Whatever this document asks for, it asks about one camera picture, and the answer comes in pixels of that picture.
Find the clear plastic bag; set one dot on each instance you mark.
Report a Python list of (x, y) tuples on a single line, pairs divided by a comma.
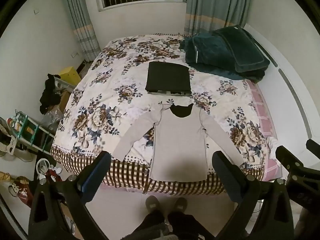
[(51, 118)]

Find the white cloth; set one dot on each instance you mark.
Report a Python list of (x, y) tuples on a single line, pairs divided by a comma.
[(273, 145)]

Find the dark teal piped cushion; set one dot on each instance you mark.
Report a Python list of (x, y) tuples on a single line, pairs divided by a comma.
[(246, 47)]

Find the white shoes heap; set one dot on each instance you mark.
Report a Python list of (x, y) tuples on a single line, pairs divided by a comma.
[(47, 170)]

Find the floral checked bed quilt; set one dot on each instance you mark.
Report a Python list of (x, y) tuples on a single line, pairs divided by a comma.
[(112, 90)]

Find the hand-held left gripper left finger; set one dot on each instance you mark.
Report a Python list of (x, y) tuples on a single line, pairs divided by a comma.
[(88, 185)]

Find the black folded garment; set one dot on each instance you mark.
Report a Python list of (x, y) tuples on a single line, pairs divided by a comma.
[(168, 77)]

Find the teal storage shelf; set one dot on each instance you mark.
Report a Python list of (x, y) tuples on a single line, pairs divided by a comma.
[(30, 132)]

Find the black clothes heap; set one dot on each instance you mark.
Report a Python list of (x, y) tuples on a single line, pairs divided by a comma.
[(50, 93)]

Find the pink striped bed sheet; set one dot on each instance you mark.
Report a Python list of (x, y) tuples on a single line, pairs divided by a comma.
[(266, 125)]

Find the grey long-sleeve shirt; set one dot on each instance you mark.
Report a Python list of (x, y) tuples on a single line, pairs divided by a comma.
[(178, 145)]

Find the dark teal folded blanket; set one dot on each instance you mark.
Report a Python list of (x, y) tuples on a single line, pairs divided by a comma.
[(207, 52)]

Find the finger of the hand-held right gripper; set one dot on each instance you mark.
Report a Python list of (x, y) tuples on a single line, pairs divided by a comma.
[(314, 146), (286, 156)]

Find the grey-blue striped curtain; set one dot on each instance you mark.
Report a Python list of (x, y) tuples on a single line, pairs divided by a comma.
[(212, 5), (81, 22)]

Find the grey slipper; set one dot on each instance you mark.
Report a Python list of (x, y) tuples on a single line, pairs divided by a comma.
[(181, 203), (153, 203)]

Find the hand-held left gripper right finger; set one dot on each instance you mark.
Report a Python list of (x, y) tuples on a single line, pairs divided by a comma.
[(225, 177)]

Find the brown cardboard box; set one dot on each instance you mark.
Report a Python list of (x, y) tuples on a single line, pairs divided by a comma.
[(65, 99)]

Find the red printed bag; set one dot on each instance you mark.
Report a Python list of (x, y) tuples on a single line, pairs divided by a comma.
[(21, 191)]

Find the yellow box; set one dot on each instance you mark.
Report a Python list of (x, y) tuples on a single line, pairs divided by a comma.
[(70, 75)]

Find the white wall socket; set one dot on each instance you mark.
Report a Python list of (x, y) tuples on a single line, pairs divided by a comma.
[(74, 54)]

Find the white curved headboard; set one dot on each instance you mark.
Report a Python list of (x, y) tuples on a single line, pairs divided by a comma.
[(290, 85)]

